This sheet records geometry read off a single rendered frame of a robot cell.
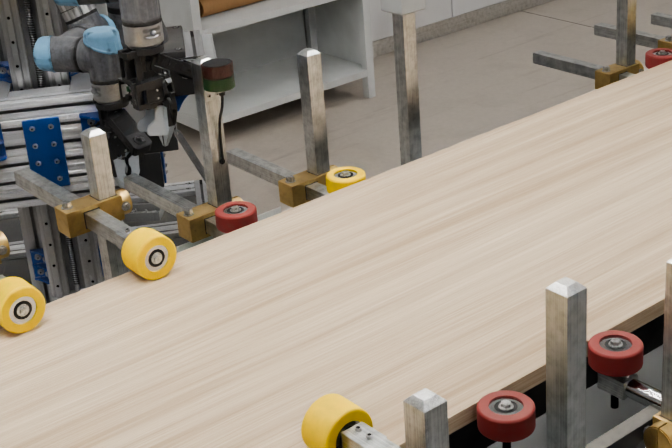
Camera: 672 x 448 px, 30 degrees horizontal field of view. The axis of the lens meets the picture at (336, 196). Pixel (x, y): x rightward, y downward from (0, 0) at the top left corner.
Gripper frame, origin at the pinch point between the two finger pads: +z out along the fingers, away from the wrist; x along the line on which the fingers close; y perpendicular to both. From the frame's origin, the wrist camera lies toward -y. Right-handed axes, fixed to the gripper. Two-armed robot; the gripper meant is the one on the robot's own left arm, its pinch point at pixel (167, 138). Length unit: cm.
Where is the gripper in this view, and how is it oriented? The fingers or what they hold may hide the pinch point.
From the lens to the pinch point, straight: 251.1
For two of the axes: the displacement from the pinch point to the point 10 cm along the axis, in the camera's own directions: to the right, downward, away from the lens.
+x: 6.2, 2.7, -7.3
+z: 0.7, 9.1, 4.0
